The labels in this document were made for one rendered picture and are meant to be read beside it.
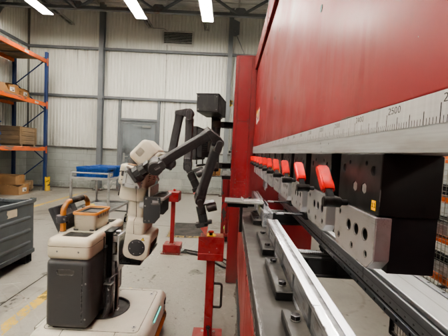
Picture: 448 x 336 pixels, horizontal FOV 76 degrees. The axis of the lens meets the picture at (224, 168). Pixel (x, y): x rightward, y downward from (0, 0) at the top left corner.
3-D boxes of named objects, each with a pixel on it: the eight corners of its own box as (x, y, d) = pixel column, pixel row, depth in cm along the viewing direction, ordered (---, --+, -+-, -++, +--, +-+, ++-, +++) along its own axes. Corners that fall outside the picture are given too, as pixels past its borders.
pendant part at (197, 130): (201, 159, 350) (202, 129, 348) (210, 159, 348) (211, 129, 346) (191, 159, 306) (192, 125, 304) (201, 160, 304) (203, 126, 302)
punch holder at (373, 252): (333, 241, 54) (339, 153, 53) (379, 243, 54) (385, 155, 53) (371, 274, 39) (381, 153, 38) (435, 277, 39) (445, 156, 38)
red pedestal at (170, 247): (163, 249, 388) (166, 187, 383) (182, 250, 387) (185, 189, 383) (160, 254, 368) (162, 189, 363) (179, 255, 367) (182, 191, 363)
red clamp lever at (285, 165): (280, 159, 95) (283, 179, 88) (292, 159, 95) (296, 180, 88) (279, 163, 96) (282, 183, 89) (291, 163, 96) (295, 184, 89)
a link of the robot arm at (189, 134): (187, 111, 209) (185, 109, 198) (195, 111, 209) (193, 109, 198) (184, 170, 211) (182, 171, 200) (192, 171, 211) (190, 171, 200)
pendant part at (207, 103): (203, 170, 358) (207, 101, 354) (223, 171, 354) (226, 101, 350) (193, 173, 308) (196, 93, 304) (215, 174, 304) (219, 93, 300)
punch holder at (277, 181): (273, 189, 134) (275, 153, 133) (291, 189, 134) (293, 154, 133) (278, 193, 119) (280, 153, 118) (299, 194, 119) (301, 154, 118)
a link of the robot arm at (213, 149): (213, 135, 170) (216, 140, 160) (221, 137, 171) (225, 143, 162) (192, 198, 183) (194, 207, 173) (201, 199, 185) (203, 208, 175)
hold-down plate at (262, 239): (256, 236, 160) (257, 231, 160) (266, 237, 160) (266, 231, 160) (262, 255, 130) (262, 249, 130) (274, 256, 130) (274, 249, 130)
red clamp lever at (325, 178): (315, 163, 55) (325, 201, 48) (336, 163, 55) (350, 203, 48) (312, 169, 56) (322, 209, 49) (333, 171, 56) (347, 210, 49)
